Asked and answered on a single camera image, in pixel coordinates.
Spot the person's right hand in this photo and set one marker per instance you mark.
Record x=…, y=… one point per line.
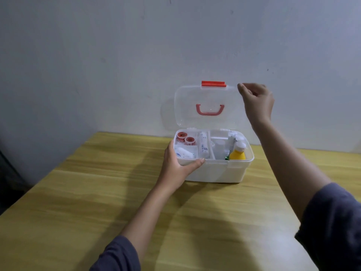
x=259, y=105

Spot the wrapped white bandage pack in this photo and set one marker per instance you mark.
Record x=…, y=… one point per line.
x=233, y=136

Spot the yellow bottle with white cap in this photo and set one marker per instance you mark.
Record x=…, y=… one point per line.
x=237, y=155

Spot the dark grey left sleeve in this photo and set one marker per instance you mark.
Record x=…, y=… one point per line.
x=118, y=256

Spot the white divided insert tray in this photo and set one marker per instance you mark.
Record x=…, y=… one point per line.
x=194, y=148

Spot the white plastic storage box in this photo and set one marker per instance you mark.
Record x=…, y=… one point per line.
x=220, y=172

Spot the dark grey right sleeve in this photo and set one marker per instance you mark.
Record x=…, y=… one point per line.
x=332, y=231

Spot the person's left thumb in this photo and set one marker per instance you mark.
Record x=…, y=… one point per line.
x=194, y=165

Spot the person's left hand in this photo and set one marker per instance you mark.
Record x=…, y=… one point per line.
x=172, y=170

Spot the person's left forearm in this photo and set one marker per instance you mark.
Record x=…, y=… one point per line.
x=149, y=214

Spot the red lid latch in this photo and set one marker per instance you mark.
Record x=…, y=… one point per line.
x=213, y=84

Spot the dark grey sleeve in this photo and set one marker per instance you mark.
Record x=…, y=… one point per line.
x=332, y=231
x=118, y=256

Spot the person's right forearm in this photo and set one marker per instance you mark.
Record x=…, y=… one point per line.
x=284, y=163

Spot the clear wrapped gauze roll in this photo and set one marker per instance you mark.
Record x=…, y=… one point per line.
x=203, y=145

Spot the clear plastic box lid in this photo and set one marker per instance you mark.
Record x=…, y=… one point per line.
x=210, y=95

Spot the red medical tape roll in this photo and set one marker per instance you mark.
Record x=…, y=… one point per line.
x=181, y=136
x=190, y=141

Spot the person's right thumb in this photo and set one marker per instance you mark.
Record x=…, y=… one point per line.
x=244, y=92

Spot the white bandage roll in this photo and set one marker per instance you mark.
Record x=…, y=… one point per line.
x=184, y=153

